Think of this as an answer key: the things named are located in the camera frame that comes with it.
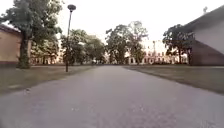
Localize clump of tall trees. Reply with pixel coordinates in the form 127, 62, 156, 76
104, 20, 149, 65

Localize clump of green trees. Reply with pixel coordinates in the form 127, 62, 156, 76
59, 28, 107, 66

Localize grey asphalt path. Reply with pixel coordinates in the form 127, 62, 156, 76
0, 64, 224, 128

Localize pale building with arches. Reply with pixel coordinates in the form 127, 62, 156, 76
126, 39, 189, 65

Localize pale building behind trees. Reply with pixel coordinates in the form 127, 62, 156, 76
29, 46, 66, 65

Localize dark tree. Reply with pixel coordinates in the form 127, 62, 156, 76
162, 23, 194, 65

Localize grass beside grey building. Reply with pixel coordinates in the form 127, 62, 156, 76
123, 64, 224, 95

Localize grass with bare patches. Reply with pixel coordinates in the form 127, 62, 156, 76
0, 64, 98, 96

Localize tall green tree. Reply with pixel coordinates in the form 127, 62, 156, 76
0, 0, 64, 70

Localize grey building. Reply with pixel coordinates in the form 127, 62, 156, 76
183, 4, 224, 67

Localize yellow building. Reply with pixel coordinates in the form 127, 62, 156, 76
0, 23, 24, 66

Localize lamp post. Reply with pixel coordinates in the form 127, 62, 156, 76
64, 3, 77, 73

